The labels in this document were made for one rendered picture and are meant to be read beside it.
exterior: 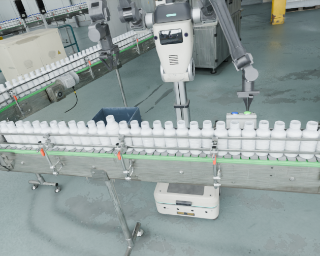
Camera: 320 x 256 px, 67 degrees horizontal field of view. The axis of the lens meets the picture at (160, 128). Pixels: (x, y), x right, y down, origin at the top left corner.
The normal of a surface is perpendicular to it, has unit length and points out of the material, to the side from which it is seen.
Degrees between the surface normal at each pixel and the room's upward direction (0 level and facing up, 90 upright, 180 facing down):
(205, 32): 90
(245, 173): 90
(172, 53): 90
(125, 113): 90
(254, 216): 0
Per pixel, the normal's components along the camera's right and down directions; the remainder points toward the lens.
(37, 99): 0.83, 0.18
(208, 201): -0.25, -0.43
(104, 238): -0.15, -0.83
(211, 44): -0.53, 0.52
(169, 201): -0.24, 0.54
